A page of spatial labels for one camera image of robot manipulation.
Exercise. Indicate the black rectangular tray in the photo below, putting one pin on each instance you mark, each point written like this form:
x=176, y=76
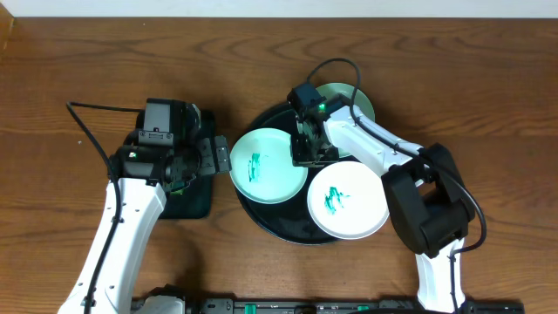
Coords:
x=195, y=201

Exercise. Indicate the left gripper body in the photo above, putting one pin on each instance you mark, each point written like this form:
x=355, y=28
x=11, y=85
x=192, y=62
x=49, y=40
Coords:
x=206, y=157

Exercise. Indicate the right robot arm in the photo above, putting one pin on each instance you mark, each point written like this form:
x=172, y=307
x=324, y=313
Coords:
x=429, y=205

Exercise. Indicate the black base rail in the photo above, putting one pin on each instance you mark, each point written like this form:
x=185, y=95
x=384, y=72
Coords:
x=229, y=306

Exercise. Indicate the round black tray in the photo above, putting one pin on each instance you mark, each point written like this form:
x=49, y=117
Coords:
x=289, y=220

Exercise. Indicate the green yellow sponge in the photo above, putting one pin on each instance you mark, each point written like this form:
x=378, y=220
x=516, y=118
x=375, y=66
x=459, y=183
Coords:
x=178, y=189

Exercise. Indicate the white plate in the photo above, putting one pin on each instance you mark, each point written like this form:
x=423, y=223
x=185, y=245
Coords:
x=346, y=200

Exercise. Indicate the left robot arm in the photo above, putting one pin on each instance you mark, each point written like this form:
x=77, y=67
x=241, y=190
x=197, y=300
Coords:
x=147, y=183

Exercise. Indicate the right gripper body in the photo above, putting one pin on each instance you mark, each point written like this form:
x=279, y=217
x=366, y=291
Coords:
x=306, y=151

